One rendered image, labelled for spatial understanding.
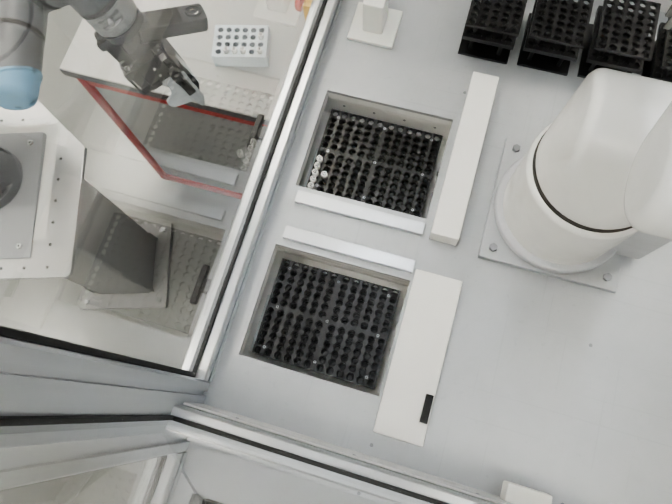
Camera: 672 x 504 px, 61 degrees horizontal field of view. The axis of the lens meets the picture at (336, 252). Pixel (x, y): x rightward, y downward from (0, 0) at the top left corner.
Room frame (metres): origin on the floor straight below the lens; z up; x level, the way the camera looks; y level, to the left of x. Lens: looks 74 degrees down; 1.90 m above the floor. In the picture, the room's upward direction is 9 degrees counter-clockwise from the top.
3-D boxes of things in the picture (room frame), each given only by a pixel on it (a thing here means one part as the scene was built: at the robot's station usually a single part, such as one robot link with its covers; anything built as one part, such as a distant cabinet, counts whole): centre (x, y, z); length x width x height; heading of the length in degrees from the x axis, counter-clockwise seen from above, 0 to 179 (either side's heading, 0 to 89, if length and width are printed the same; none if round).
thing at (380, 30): (0.71, -0.15, 1.00); 0.09 x 0.08 x 0.10; 64
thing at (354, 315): (0.16, 0.04, 0.87); 0.22 x 0.18 x 0.06; 64
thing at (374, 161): (0.45, -0.10, 0.87); 0.22 x 0.18 x 0.06; 64
